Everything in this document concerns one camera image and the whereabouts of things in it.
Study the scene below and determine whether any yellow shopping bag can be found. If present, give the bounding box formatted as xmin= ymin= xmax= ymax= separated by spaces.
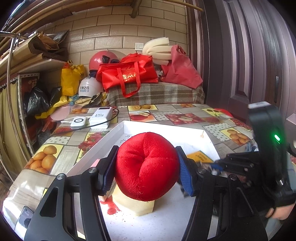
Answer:
xmin=60 ymin=60 xmax=86 ymax=96

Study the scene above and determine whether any bamboo pole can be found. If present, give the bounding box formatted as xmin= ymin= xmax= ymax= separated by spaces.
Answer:
xmin=162 ymin=0 xmax=204 ymax=12

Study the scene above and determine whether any white foam roll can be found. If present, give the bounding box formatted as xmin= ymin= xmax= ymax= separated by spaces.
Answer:
xmin=142 ymin=38 xmax=174 ymax=66

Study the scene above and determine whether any red printed plastic bag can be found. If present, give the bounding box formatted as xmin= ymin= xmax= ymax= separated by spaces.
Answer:
xmin=213 ymin=108 xmax=234 ymax=118

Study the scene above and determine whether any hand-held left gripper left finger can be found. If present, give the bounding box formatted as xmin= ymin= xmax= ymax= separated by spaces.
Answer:
xmin=24 ymin=146 xmax=119 ymax=241

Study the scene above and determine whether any white cardboard box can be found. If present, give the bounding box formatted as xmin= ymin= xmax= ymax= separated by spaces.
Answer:
xmin=66 ymin=120 xmax=220 ymax=241

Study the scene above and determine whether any pale yellow sponge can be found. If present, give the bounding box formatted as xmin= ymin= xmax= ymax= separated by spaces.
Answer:
xmin=112 ymin=189 xmax=155 ymax=217

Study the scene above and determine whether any brown metal door leaf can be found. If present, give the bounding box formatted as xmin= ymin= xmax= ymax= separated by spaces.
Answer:
xmin=185 ymin=0 xmax=285 ymax=130
xmin=281 ymin=11 xmax=296 ymax=130

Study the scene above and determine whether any red helmet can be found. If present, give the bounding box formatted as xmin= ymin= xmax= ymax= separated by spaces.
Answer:
xmin=89 ymin=50 xmax=126 ymax=72

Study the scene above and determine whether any white helmet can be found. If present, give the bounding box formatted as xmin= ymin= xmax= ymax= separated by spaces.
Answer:
xmin=79 ymin=76 xmax=104 ymax=97

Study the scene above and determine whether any wooden post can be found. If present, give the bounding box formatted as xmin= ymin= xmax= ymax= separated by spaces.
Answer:
xmin=131 ymin=0 xmax=142 ymax=18

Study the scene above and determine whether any red gift bag with handles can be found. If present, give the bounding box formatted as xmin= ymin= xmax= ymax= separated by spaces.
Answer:
xmin=95 ymin=53 xmax=159 ymax=98

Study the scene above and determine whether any pink round pad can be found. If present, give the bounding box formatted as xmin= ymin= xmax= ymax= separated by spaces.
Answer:
xmin=50 ymin=105 xmax=71 ymax=122

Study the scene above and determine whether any chrome curved pipe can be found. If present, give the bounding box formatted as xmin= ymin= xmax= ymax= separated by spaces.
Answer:
xmin=0 ymin=31 xmax=40 ymax=163

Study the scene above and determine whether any large white power bank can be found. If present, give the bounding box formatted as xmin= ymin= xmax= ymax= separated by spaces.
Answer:
xmin=89 ymin=107 xmax=114 ymax=129

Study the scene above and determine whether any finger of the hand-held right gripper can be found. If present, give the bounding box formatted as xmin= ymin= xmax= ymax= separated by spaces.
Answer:
xmin=201 ymin=152 xmax=257 ymax=180

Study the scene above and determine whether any pinkish red fabric bag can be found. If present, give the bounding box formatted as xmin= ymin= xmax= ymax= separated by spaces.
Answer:
xmin=161 ymin=45 xmax=203 ymax=88

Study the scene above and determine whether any smartphone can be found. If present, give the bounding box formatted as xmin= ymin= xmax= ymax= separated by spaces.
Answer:
xmin=14 ymin=205 xmax=35 ymax=232

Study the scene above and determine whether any black plastic bag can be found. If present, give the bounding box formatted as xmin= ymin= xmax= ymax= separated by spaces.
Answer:
xmin=23 ymin=86 xmax=62 ymax=116

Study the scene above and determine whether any person's right hand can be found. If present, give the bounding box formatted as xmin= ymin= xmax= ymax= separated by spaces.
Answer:
xmin=268 ymin=203 xmax=296 ymax=220

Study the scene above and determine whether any yellow black fabric item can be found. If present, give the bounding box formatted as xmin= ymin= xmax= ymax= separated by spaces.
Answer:
xmin=76 ymin=92 xmax=109 ymax=107

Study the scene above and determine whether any plaid blanket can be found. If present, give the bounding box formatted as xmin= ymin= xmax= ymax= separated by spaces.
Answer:
xmin=107 ymin=82 xmax=206 ymax=107

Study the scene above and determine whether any small white power bank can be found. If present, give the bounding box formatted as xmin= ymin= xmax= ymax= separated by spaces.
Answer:
xmin=70 ymin=116 xmax=88 ymax=129

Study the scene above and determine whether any beige round helmet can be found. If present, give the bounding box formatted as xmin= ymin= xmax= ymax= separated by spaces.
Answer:
xmin=109 ymin=49 xmax=127 ymax=61

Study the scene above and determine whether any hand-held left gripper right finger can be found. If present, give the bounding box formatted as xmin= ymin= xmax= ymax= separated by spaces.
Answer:
xmin=175 ymin=146 xmax=269 ymax=241

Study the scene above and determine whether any stack of paper bags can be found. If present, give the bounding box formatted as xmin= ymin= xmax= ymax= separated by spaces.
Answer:
xmin=28 ymin=30 xmax=70 ymax=61

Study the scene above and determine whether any black charging cable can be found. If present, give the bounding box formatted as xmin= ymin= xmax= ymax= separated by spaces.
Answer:
xmin=52 ymin=108 xmax=120 ymax=137

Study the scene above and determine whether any red plush apple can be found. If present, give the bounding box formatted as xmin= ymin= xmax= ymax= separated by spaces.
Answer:
xmin=115 ymin=133 xmax=180 ymax=202

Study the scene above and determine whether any fruit print tablecloth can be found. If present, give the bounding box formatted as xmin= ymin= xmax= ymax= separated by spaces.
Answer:
xmin=0 ymin=103 xmax=262 ymax=241

